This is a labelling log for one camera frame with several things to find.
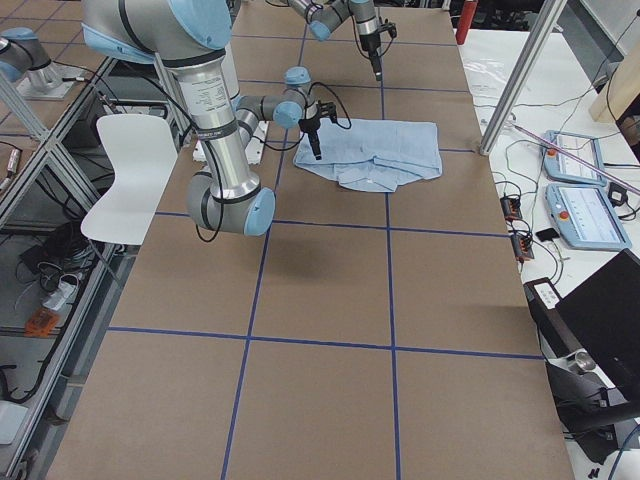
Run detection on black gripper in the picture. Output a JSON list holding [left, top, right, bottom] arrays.
[[356, 17, 397, 81], [298, 100, 337, 160]]

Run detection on light blue button shirt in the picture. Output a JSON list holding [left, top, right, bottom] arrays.
[[294, 119, 443, 193]]

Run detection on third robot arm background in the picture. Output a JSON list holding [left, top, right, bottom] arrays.
[[1, 27, 88, 100]]

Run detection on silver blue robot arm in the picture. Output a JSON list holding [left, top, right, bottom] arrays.
[[278, 0, 397, 82], [82, 1, 336, 236]]

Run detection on red cylinder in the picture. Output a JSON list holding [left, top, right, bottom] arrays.
[[455, 0, 478, 45]]

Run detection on clear plastic bag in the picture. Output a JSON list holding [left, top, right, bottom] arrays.
[[463, 59, 509, 100]]

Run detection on white plastic chair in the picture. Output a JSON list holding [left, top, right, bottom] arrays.
[[81, 113, 178, 245]]

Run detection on blue teach pendant tablet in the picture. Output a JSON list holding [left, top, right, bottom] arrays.
[[540, 129, 608, 187]]

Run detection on white power strip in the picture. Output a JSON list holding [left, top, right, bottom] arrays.
[[42, 275, 80, 311]]

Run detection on orange device on floor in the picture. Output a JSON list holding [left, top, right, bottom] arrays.
[[24, 307, 60, 338]]

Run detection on black laptop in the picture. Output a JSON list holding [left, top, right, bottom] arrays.
[[524, 249, 639, 399]]

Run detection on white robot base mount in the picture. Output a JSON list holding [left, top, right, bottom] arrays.
[[191, 39, 269, 166]]

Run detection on grey aluminium frame post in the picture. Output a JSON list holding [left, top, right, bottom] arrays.
[[479, 0, 567, 156]]

